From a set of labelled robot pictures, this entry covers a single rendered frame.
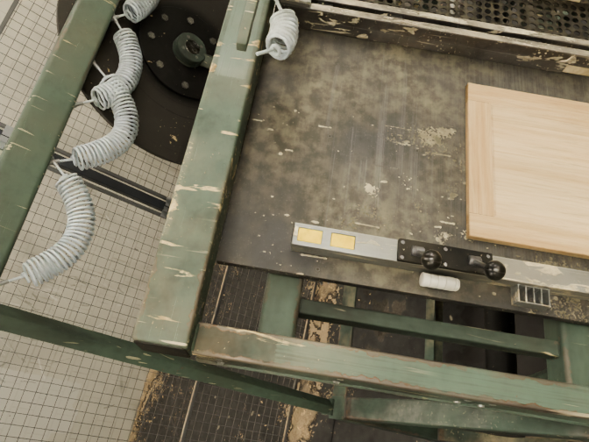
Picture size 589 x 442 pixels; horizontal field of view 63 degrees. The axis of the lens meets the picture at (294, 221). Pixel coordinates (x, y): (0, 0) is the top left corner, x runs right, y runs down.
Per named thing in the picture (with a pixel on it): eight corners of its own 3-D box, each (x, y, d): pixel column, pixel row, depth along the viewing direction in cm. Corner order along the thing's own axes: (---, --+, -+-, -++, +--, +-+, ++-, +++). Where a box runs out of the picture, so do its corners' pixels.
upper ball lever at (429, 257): (422, 260, 101) (443, 273, 87) (405, 258, 101) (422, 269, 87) (426, 243, 100) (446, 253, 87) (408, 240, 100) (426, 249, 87)
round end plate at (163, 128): (267, 202, 161) (14, 74, 119) (258, 206, 166) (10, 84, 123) (301, 30, 195) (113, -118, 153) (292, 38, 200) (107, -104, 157)
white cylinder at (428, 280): (418, 288, 102) (455, 294, 102) (422, 283, 99) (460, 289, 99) (418, 274, 103) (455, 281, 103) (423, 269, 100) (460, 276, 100)
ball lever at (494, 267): (479, 270, 101) (507, 284, 88) (461, 267, 101) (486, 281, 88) (483, 253, 101) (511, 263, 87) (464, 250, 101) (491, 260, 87)
